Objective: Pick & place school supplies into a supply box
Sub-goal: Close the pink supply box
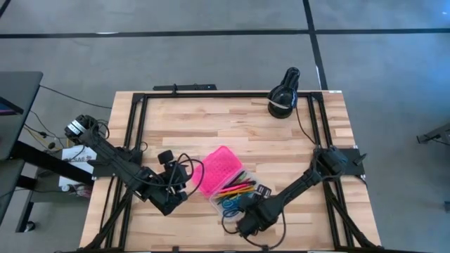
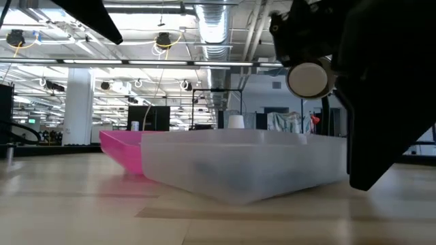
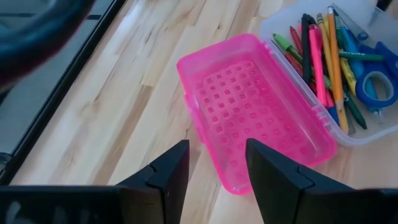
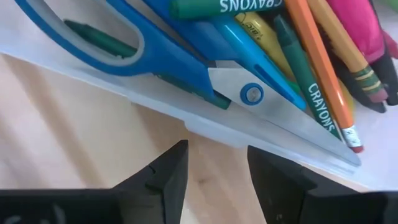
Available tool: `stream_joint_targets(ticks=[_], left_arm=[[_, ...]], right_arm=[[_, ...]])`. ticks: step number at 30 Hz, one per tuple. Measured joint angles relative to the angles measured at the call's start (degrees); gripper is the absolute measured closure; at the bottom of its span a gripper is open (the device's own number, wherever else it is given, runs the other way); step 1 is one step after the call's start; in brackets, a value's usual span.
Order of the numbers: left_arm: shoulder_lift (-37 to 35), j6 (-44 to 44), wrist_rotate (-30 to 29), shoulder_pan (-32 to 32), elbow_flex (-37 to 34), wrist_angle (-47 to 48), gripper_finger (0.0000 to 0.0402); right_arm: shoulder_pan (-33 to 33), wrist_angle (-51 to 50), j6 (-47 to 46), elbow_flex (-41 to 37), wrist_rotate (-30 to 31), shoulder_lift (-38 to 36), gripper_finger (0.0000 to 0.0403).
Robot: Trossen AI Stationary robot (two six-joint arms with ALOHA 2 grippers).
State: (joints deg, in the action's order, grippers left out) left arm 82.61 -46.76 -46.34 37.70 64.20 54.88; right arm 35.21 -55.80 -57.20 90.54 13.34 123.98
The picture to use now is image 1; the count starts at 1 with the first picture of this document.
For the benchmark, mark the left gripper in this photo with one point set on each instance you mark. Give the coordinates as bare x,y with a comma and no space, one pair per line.
167,191

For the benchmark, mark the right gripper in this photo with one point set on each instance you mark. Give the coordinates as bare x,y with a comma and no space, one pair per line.
260,212

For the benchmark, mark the pink highlighter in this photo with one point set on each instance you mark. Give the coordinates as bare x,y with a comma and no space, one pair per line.
233,188

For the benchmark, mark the black pen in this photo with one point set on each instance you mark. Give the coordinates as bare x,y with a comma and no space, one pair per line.
236,178

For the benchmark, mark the pink-lidded clear supply box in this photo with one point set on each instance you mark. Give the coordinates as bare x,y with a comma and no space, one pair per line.
219,168

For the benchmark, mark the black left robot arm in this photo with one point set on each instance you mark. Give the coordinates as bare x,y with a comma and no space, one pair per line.
112,158

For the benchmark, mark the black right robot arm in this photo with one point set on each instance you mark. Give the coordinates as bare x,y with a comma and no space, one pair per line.
309,179

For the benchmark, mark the black mounting bar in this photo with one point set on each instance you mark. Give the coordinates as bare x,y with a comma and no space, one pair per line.
190,87

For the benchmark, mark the black desk lamp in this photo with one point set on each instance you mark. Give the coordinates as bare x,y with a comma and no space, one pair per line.
281,100

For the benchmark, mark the black desk base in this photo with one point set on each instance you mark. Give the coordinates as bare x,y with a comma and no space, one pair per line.
38,158

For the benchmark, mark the dark gray desk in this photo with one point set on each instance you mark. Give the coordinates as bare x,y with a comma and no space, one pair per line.
21,88

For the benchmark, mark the laptop with blue screen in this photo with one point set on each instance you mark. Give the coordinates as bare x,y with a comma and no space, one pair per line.
7,109

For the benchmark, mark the gray metal stand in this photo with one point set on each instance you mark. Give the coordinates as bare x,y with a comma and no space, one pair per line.
434,135

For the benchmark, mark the black aluminium table frame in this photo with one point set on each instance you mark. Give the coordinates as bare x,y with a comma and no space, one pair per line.
225,95

